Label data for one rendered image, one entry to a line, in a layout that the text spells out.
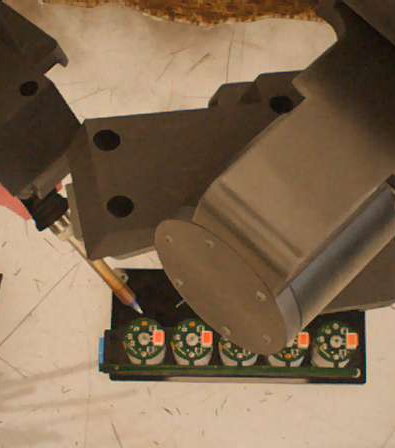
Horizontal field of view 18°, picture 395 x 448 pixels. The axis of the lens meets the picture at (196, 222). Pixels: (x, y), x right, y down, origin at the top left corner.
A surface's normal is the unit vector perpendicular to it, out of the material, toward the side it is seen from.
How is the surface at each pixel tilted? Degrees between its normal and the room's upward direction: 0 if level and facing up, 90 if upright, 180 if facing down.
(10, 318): 0
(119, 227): 18
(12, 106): 28
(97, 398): 0
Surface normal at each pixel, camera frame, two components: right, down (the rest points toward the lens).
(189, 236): -0.67, 0.61
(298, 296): 0.65, 0.21
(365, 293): 0.29, -0.31
